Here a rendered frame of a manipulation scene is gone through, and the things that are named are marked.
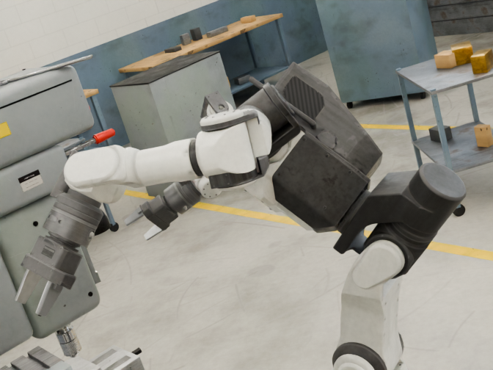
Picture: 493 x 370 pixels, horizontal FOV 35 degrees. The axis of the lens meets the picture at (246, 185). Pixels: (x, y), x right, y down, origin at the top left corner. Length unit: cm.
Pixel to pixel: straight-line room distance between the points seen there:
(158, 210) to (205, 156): 93
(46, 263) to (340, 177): 68
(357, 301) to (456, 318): 220
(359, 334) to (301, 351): 214
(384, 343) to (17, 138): 97
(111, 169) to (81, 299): 63
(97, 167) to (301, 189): 52
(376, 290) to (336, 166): 30
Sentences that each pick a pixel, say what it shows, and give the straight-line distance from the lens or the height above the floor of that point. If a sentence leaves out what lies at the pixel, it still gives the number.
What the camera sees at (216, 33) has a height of 90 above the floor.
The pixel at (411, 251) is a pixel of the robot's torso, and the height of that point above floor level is 132.
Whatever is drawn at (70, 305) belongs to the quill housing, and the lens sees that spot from 194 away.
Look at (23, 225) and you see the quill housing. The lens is 185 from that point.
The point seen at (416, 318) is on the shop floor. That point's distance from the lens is 411.
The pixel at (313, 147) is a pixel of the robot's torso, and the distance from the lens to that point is 174.
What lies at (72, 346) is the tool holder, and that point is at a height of 123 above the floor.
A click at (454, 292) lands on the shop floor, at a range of 427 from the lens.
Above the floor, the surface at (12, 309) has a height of 143.
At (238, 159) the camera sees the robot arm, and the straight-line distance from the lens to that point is 135.
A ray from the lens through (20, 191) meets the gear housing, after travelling 182.
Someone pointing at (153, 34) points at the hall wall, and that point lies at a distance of 976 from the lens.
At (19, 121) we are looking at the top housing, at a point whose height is 181.
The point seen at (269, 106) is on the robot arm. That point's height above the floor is 172.
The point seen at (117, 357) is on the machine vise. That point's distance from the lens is 235.
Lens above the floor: 209
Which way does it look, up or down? 18 degrees down
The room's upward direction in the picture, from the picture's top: 17 degrees counter-clockwise
